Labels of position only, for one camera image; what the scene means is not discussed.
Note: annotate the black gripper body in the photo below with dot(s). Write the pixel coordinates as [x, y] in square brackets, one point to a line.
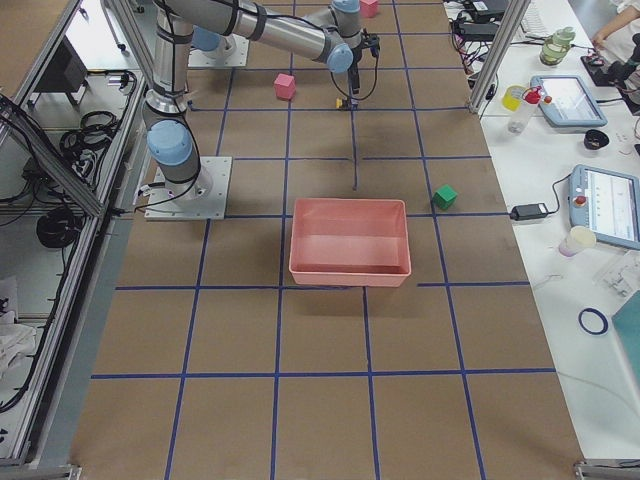
[354, 64]

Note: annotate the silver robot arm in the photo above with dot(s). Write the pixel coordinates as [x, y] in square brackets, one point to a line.
[332, 36]

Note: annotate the pink foam cube far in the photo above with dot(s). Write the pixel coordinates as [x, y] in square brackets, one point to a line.
[369, 8]

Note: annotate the pink foam cube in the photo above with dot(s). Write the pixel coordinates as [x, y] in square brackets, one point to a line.
[369, 8]
[284, 86]

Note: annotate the pink foam cube centre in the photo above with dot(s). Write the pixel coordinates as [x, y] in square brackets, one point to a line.
[284, 86]

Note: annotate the clear plastic bottle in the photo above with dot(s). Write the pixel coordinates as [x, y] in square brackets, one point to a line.
[530, 99]

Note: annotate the green foam cube near bin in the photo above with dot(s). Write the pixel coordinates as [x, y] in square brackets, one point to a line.
[444, 197]

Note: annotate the green water bottle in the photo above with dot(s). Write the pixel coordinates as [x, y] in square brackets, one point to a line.
[556, 46]

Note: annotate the pink plastic bin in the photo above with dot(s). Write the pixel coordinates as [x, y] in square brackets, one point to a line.
[349, 242]

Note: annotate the upper teach pendant tablet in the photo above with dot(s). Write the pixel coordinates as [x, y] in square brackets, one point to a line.
[572, 104]

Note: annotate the teach pendant tablet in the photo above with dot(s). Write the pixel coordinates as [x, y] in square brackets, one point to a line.
[572, 104]
[607, 203]

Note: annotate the black power adapter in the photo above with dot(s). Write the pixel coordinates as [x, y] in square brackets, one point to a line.
[532, 211]

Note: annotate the lower teach pendant tablet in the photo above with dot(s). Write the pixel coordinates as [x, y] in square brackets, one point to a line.
[607, 203]

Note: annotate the teal notebook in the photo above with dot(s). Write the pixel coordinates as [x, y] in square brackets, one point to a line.
[626, 324]

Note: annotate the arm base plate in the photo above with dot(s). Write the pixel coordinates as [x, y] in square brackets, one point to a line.
[219, 53]
[207, 199]

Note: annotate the aluminium frame post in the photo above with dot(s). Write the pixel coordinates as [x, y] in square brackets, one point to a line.
[513, 15]

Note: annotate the aluminium side frame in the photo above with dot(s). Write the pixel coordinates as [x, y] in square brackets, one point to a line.
[71, 87]

